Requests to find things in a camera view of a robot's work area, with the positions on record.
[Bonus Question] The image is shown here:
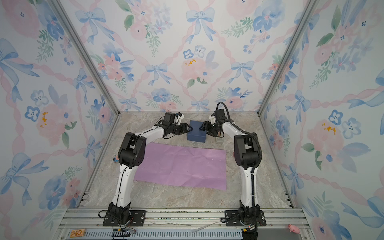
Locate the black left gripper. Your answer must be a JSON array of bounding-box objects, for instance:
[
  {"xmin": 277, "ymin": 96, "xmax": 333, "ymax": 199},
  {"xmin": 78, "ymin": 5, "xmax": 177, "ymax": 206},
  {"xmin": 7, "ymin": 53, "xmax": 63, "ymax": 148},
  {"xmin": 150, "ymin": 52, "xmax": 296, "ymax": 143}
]
[{"xmin": 170, "ymin": 123, "xmax": 194, "ymax": 137}]

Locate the dark blue gift box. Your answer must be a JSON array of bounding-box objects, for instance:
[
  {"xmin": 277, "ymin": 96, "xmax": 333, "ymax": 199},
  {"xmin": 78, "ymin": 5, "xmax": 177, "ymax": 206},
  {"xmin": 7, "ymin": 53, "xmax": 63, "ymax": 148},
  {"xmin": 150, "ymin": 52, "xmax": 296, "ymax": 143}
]
[{"xmin": 187, "ymin": 120, "xmax": 207, "ymax": 143}]

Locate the purple pink wrapping paper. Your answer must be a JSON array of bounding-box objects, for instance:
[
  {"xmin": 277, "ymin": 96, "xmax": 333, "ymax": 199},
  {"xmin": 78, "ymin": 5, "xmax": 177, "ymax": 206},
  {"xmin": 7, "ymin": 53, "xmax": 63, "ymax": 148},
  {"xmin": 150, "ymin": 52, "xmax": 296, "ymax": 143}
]
[{"xmin": 134, "ymin": 143, "xmax": 227, "ymax": 191}]

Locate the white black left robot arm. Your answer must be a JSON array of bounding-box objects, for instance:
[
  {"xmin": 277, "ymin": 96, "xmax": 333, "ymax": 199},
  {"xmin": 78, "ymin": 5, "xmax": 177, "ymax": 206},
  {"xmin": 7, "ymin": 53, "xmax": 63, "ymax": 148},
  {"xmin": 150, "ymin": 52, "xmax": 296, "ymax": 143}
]
[{"xmin": 106, "ymin": 123, "xmax": 193, "ymax": 226}]

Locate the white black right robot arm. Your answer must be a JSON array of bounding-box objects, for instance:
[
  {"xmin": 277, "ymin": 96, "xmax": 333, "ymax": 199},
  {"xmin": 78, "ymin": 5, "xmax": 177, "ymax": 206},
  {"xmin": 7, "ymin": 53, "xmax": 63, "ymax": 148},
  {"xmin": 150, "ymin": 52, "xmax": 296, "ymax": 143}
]
[{"xmin": 199, "ymin": 121, "xmax": 263, "ymax": 225}]

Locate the pink pig toy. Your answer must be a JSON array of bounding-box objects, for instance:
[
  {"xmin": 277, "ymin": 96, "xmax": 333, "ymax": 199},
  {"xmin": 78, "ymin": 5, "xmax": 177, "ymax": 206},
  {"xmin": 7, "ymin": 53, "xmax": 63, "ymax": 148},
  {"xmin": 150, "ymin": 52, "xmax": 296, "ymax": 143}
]
[{"xmin": 288, "ymin": 224, "xmax": 301, "ymax": 234}]

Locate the orange tag label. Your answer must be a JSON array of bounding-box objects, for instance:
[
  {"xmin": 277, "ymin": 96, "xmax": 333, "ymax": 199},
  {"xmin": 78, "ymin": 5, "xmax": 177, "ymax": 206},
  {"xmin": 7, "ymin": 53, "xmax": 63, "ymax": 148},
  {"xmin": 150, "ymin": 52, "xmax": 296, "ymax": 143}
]
[{"xmin": 69, "ymin": 229, "xmax": 86, "ymax": 238}]

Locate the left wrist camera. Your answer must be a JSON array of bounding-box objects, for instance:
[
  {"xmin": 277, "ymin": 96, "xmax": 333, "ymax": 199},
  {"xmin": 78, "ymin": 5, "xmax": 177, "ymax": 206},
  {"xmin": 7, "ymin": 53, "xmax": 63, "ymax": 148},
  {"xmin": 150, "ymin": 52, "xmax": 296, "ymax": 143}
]
[{"xmin": 162, "ymin": 112, "xmax": 184, "ymax": 126}]

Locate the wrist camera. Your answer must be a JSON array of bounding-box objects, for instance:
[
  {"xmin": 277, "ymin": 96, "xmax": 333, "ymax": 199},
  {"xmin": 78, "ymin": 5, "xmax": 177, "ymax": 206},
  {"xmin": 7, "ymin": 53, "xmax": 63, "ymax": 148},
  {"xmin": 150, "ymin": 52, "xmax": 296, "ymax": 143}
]
[
  {"xmin": 210, "ymin": 109, "xmax": 228, "ymax": 124},
  {"xmin": 162, "ymin": 112, "xmax": 184, "ymax": 126}
]

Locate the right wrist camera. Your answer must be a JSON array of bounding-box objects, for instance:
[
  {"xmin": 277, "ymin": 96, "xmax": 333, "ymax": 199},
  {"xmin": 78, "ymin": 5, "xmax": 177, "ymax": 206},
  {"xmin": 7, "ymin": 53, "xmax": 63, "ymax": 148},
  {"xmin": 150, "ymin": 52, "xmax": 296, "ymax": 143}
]
[{"xmin": 210, "ymin": 109, "xmax": 228, "ymax": 124}]

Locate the black corrugated cable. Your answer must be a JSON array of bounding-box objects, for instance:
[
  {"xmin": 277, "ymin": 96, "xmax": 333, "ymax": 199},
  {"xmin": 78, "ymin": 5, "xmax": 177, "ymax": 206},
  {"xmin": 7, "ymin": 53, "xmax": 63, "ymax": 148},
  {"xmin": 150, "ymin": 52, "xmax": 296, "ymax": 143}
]
[{"xmin": 215, "ymin": 101, "xmax": 263, "ymax": 211}]

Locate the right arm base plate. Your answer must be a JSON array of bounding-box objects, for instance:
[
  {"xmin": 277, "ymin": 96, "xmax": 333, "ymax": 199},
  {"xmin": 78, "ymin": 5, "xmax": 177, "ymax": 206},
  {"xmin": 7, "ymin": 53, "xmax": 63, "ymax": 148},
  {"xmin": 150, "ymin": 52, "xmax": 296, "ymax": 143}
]
[{"xmin": 220, "ymin": 209, "xmax": 267, "ymax": 227}]

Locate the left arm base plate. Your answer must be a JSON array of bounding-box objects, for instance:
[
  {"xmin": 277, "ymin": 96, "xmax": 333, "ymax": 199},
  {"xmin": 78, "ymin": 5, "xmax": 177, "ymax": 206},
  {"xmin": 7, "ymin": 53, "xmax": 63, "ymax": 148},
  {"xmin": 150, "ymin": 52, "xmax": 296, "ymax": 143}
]
[{"xmin": 103, "ymin": 210, "xmax": 147, "ymax": 227}]

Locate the aluminium front rail frame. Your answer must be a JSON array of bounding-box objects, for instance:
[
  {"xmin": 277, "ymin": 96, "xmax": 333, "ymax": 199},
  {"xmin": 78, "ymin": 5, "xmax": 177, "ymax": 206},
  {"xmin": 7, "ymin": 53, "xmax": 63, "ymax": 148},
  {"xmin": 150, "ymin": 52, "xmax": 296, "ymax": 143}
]
[{"xmin": 53, "ymin": 208, "xmax": 315, "ymax": 240}]

